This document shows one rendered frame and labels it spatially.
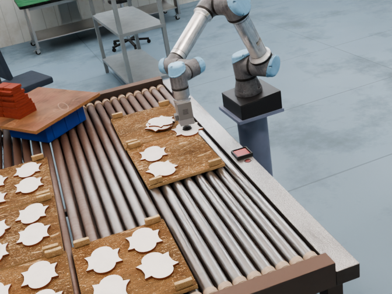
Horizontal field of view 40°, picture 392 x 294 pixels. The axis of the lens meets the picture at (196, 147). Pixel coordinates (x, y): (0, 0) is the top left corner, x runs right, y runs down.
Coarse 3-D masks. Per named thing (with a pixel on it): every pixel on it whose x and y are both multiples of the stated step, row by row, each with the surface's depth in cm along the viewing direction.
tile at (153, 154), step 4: (148, 148) 257; (152, 148) 257; (156, 148) 256; (160, 148) 255; (164, 148) 255; (140, 152) 255; (144, 152) 254; (148, 152) 253; (152, 152) 253; (156, 152) 252; (160, 152) 252; (164, 152) 251; (144, 156) 250; (148, 156) 250; (152, 156) 249; (156, 156) 249; (160, 156) 248; (148, 160) 246; (152, 160) 246; (156, 160) 246
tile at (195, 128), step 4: (192, 124) 246; (196, 124) 245; (176, 128) 244; (180, 128) 244; (192, 128) 242; (196, 128) 241; (200, 128) 241; (176, 132) 241; (180, 132) 240; (184, 132) 239; (188, 132) 239; (192, 132) 238; (196, 132) 238; (176, 136) 238; (184, 136) 237; (188, 136) 237
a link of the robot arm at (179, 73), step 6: (168, 66) 229; (174, 66) 227; (180, 66) 227; (186, 66) 231; (174, 72) 227; (180, 72) 227; (186, 72) 230; (174, 78) 228; (180, 78) 228; (186, 78) 230; (174, 84) 230; (180, 84) 229; (186, 84) 231; (174, 90) 231; (180, 90) 231
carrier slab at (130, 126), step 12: (156, 108) 302; (168, 108) 299; (120, 120) 295; (132, 120) 292; (144, 120) 290; (120, 132) 280; (132, 132) 278; (144, 132) 276; (156, 132) 274; (168, 132) 272
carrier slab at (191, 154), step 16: (144, 144) 264; (160, 144) 261; (176, 144) 259; (192, 144) 256; (144, 160) 249; (160, 160) 246; (176, 160) 244; (192, 160) 242; (144, 176) 236; (176, 176) 231
